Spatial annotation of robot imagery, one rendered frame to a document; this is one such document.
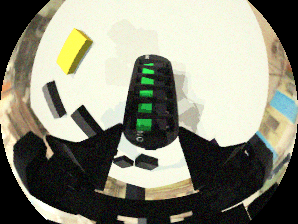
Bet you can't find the yellow flat block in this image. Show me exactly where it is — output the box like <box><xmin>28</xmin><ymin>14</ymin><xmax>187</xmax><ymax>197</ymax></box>
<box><xmin>56</xmin><ymin>28</ymin><xmax>93</xmax><ymax>76</ymax></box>

